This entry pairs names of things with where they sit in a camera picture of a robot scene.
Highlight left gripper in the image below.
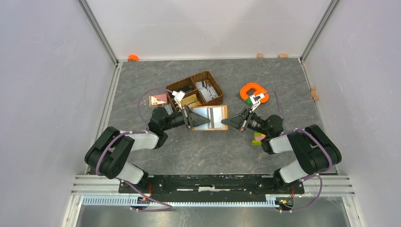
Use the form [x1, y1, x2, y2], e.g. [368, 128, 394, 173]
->
[162, 105, 210, 131]

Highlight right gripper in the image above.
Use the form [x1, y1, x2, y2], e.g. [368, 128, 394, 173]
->
[220, 107, 269, 136]

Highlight yellow leather card holder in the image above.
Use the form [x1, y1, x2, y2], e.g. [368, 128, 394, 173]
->
[192, 105, 228, 131]

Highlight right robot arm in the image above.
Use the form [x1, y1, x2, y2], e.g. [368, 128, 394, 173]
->
[221, 108, 342, 193]

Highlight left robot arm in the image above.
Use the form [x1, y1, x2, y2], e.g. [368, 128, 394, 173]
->
[84, 105, 210, 193]

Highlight gold VIP cards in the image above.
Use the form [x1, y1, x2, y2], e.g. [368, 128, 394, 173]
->
[180, 94, 201, 108]

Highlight silver cards pile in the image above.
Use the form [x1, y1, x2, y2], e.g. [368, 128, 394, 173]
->
[195, 80, 218, 102]

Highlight black cards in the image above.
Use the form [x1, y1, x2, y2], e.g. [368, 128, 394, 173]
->
[171, 85, 194, 93]

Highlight pink card box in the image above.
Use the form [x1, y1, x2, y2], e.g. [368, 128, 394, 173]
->
[149, 93, 168, 108]

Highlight pink and green brick stack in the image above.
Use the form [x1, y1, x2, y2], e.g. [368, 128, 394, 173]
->
[251, 132, 266, 146]

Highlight blue toy brick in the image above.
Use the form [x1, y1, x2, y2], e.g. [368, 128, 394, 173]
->
[164, 104, 174, 115]

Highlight brown woven basket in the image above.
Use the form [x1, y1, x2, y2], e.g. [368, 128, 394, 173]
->
[166, 70, 224, 106]

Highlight orange tape roll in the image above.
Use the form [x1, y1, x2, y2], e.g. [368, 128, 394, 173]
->
[127, 54, 139, 62]

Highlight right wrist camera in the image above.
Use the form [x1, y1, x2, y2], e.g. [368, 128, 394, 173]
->
[249, 93, 265, 112]

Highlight orange plastic ring toy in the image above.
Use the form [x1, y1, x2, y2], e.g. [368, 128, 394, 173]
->
[239, 82, 270, 103]

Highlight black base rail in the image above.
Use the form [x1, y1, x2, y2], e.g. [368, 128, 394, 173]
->
[136, 174, 305, 202]

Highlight wooden clip on wall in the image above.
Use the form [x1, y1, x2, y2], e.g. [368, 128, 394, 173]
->
[310, 87, 319, 102]

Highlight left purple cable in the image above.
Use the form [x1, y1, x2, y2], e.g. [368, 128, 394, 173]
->
[95, 88, 176, 212]

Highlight purple cable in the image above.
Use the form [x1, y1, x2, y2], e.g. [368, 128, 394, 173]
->
[264, 90, 333, 212]
[95, 88, 176, 212]

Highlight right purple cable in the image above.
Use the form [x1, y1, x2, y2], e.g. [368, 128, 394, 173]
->
[264, 90, 333, 212]

